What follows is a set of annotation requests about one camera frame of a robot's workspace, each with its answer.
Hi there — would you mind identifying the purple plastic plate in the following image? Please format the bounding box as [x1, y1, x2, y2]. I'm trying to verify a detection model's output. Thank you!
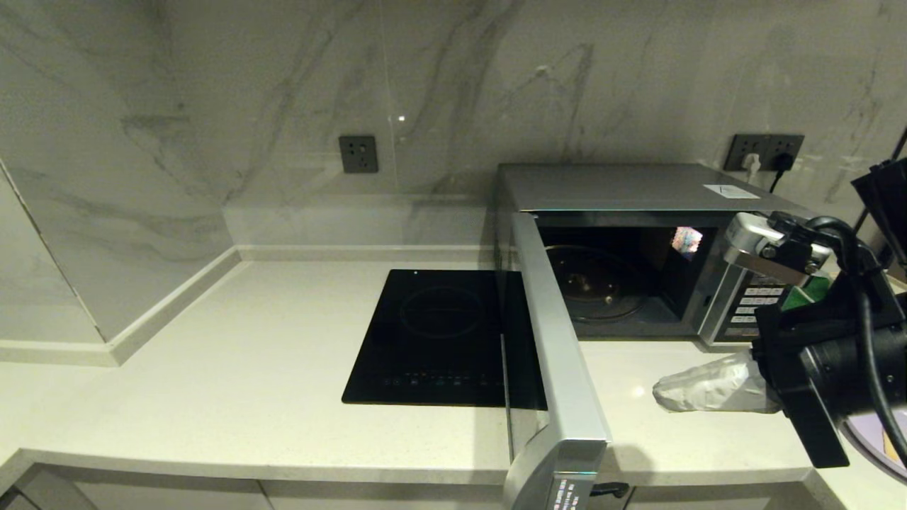
[842, 414, 907, 487]

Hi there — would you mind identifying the silver Panasonic microwave oven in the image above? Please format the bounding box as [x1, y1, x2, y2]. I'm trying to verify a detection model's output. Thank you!
[494, 163, 816, 348]

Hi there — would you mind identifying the green plastic tray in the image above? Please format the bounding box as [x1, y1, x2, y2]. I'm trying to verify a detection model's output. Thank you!
[783, 275, 831, 312]

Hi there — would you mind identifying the black induction cooktop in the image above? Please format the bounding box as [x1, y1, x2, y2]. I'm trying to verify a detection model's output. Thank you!
[342, 269, 508, 407]

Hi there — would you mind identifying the grey cabinet front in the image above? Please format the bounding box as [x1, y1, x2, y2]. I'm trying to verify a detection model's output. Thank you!
[624, 484, 828, 510]
[13, 465, 274, 510]
[257, 480, 514, 510]

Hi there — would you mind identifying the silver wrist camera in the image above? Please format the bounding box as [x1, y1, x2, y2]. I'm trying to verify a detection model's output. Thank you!
[723, 211, 831, 288]

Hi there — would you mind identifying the grey double wall socket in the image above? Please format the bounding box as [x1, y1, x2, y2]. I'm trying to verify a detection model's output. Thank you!
[723, 134, 805, 173]

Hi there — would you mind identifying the silver microwave door dark window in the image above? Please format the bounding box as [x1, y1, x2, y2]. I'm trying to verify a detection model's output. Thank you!
[500, 211, 612, 510]

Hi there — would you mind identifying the grey single wall socket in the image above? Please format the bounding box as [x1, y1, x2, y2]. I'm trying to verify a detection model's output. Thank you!
[338, 135, 379, 175]

